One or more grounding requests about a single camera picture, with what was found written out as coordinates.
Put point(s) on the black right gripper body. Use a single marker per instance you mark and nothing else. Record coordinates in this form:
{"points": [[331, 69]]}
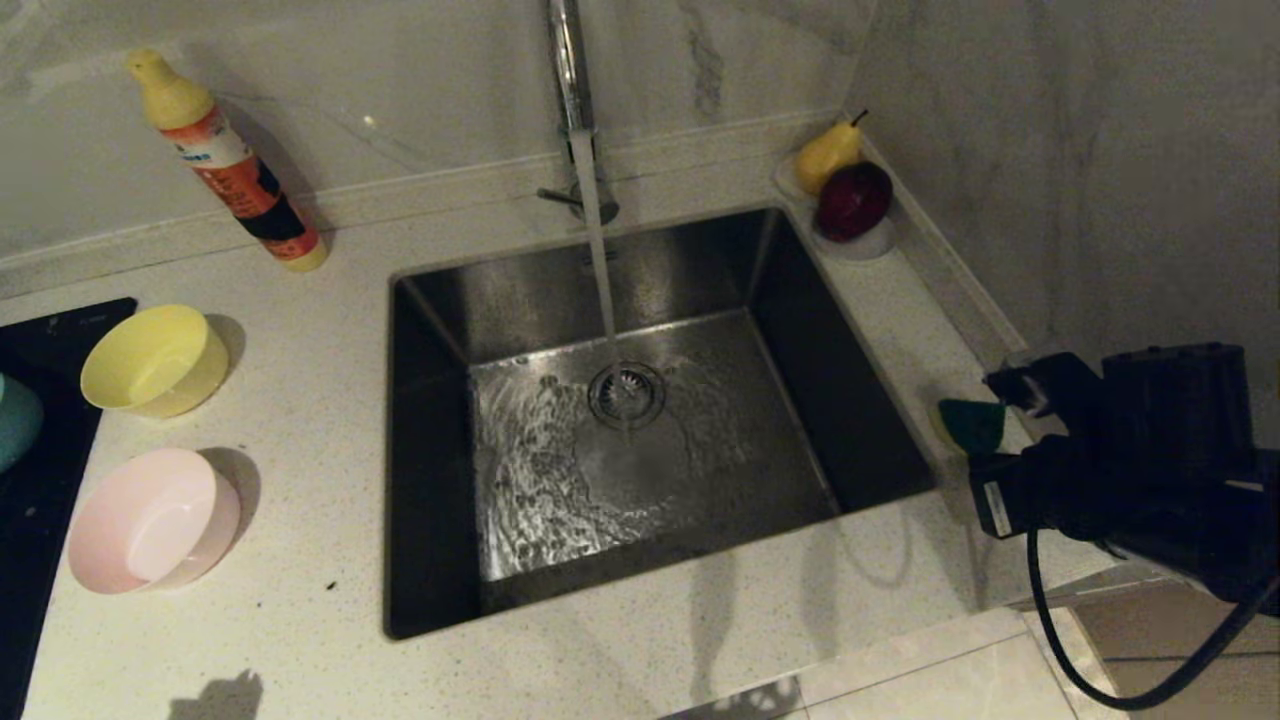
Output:
{"points": [[1060, 490]]}

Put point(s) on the green and yellow sponge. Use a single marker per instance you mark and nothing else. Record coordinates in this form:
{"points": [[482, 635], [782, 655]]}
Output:
{"points": [[970, 425]]}

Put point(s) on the orange dish soap bottle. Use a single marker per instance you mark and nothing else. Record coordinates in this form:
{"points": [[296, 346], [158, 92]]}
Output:
{"points": [[240, 175]]}

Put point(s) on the pink plastic bowl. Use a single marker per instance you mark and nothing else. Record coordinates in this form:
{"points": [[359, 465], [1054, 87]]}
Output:
{"points": [[150, 525]]}

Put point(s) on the yellow plastic bowl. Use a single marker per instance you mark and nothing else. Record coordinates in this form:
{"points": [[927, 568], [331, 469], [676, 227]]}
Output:
{"points": [[155, 365]]}

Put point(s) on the blue plastic bowl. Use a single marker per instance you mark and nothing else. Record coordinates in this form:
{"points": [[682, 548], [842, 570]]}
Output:
{"points": [[18, 420]]}

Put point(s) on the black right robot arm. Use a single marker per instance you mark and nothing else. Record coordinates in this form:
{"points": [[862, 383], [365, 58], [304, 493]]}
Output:
{"points": [[1190, 420]]}

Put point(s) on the stainless steel sink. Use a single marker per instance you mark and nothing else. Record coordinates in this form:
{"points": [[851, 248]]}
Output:
{"points": [[760, 400]]}

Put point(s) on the metal sink drain strainer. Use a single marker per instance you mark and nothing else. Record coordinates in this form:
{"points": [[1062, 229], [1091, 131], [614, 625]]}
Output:
{"points": [[645, 390]]}

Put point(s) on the beige wooden cabinet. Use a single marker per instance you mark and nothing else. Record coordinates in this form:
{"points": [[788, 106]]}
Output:
{"points": [[1190, 650]]}

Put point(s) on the small white dish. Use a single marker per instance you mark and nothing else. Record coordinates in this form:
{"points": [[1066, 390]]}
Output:
{"points": [[865, 250]]}

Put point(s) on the dark red apple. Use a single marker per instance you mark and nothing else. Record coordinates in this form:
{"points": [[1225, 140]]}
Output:
{"points": [[853, 202]]}

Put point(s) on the yellow pear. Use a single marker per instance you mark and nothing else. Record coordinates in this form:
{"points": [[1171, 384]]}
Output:
{"points": [[826, 155]]}

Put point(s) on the running water stream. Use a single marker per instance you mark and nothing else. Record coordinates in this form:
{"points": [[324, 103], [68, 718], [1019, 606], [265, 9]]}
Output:
{"points": [[600, 260]]}

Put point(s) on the chrome faucet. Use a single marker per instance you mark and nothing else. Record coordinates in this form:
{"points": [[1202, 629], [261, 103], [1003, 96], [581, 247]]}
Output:
{"points": [[568, 70]]}

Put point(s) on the black induction cooktop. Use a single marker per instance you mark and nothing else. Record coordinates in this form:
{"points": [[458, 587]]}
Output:
{"points": [[50, 450]]}

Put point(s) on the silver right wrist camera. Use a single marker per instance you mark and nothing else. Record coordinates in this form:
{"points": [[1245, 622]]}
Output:
{"points": [[1040, 385]]}

